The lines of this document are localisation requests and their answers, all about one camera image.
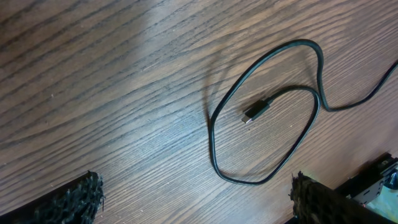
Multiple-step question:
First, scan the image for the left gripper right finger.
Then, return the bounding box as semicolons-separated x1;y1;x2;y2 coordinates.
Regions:
290;172;394;224

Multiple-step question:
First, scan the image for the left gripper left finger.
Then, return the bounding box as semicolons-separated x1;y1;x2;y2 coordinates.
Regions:
1;171;105;224

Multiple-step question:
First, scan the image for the black thin USB cable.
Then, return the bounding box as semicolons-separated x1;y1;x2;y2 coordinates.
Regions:
207;38;398;187

